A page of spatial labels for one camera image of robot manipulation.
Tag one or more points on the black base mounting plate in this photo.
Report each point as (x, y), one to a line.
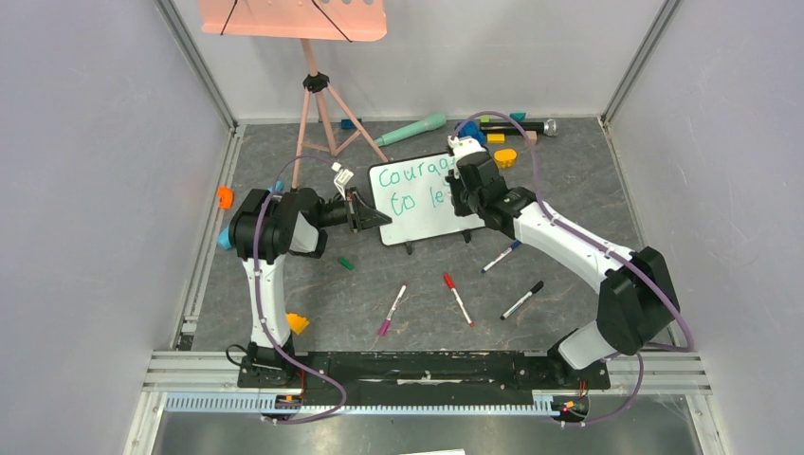
(428, 379)

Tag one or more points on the red cap marker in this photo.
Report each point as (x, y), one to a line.
(451, 286)

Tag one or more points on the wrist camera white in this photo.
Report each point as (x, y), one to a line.
(460, 147)
(342, 178)

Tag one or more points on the teal bottle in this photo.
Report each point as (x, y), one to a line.
(427, 124)

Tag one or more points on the yellow round block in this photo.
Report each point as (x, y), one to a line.
(505, 158)

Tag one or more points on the orange stepped wedge block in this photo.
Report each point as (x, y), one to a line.
(297, 323)

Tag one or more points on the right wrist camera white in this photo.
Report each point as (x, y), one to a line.
(460, 147)

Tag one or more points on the metal whiteboard stand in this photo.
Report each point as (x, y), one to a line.
(438, 243)

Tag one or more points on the blue toy piece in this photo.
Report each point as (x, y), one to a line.
(471, 129)

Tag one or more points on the black cap marker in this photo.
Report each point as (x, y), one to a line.
(522, 300)

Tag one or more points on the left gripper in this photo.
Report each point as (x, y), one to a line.
(360, 215)

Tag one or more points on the pink music stand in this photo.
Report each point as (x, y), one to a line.
(307, 21)

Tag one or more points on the yellow rectangular block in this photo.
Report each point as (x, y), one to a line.
(495, 138)

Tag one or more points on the blue cap marker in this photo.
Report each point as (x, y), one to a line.
(501, 256)

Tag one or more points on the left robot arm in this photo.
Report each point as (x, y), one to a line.
(264, 231)

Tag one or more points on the white whiteboard black frame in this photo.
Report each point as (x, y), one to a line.
(415, 194)

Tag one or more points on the green marker cap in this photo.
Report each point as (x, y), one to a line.
(346, 263)

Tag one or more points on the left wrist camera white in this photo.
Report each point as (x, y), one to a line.
(342, 178)

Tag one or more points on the orange block left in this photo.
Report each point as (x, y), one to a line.
(225, 197)

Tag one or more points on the black microphone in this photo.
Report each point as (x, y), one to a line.
(543, 128)

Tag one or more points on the tan wooden cube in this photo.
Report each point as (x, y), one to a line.
(532, 136)

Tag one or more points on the purple cap marker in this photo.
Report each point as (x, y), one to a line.
(382, 331)

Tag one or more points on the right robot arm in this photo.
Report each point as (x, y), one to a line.
(636, 298)

